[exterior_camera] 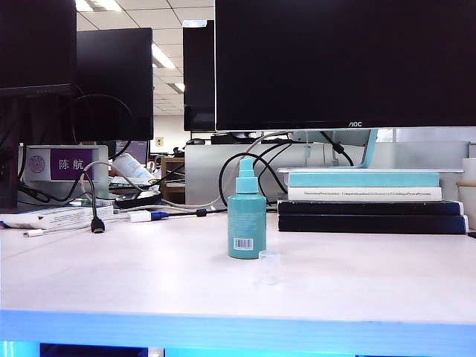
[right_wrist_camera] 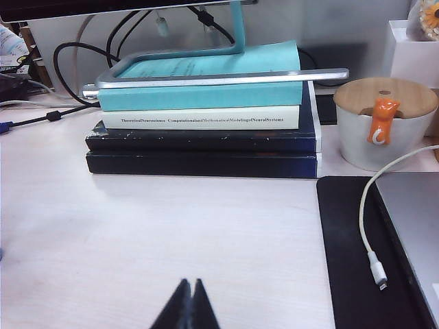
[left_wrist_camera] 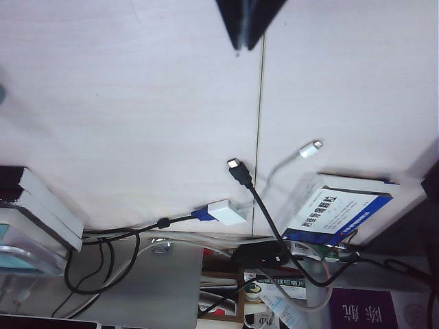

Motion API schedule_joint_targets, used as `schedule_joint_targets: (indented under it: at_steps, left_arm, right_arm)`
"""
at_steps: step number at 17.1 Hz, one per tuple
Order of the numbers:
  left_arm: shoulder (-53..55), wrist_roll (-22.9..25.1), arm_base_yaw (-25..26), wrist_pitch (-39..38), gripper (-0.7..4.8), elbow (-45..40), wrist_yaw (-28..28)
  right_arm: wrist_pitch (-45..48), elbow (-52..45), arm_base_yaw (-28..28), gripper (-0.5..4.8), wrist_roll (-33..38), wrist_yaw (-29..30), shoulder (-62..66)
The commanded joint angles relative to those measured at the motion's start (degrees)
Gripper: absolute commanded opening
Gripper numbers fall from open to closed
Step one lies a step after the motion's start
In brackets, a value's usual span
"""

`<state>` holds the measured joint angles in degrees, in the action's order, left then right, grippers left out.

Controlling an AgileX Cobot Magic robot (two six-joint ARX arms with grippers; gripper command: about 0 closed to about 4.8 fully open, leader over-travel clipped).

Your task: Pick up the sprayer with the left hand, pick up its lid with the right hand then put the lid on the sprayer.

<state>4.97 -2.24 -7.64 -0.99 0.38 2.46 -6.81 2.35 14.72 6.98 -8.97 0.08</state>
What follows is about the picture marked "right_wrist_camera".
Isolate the thick black monitor cable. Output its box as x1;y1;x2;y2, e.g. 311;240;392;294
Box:
187;5;238;47

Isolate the white hanging plug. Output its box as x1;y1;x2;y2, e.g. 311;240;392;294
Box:
153;9;171;37

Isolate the yellow flower decoration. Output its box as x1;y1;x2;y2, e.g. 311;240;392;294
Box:
406;0;439;42

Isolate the white charging cable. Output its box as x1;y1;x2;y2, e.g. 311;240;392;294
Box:
358;144;439;292

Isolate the round wooden cup lid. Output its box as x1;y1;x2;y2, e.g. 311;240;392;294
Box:
333;77;439;119

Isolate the black bag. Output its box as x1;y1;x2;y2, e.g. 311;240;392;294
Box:
0;73;40;103

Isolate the white box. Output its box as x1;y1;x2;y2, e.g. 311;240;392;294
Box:
388;19;439;90

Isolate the black cable with ferrite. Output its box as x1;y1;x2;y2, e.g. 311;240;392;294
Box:
12;41;121;128

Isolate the thin white cable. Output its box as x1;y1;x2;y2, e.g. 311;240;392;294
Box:
0;98;82;110

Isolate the orange cat figurine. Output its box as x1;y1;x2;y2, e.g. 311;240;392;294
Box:
366;97;401;147

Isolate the silver monitor stand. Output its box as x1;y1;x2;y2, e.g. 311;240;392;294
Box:
82;0;350;100

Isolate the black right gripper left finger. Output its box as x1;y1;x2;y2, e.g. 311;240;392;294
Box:
149;278;191;329

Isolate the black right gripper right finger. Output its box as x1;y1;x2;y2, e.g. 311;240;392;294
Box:
191;278;220;329

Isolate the black looped cable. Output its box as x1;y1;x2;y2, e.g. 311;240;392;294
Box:
105;9;154;69

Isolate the black desk mat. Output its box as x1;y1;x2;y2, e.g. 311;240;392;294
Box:
316;176;439;329

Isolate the white neuroscience book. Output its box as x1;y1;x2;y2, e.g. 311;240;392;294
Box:
101;104;300;131

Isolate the teal book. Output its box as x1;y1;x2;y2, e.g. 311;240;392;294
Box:
97;40;303;111

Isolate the grey laptop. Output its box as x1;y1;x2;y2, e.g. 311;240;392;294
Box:
375;171;439;316

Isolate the colourful printed package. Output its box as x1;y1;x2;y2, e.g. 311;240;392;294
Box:
0;23;32;75

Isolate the white cup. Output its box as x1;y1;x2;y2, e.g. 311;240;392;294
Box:
334;102;439;172

